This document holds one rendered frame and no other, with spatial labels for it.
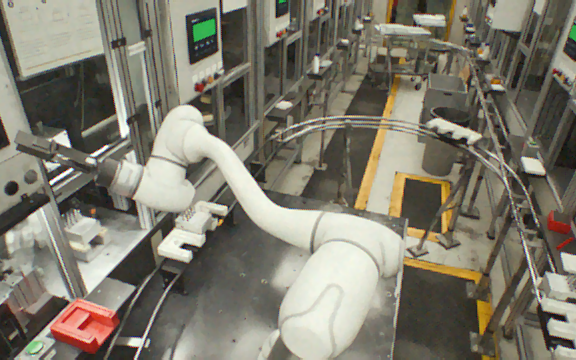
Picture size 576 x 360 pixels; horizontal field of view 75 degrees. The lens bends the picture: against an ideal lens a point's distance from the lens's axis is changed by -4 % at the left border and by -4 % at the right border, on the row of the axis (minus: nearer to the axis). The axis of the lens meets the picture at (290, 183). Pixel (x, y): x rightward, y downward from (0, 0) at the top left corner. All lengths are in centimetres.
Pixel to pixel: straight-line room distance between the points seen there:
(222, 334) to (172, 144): 83
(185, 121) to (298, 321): 63
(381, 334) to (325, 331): 103
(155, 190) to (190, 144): 15
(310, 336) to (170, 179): 59
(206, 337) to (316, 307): 101
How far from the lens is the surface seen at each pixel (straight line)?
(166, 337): 163
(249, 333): 160
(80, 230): 164
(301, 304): 64
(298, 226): 83
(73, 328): 138
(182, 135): 104
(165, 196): 105
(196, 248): 172
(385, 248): 77
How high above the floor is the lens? 197
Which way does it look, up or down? 32 degrees down
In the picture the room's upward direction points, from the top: 2 degrees clockwise
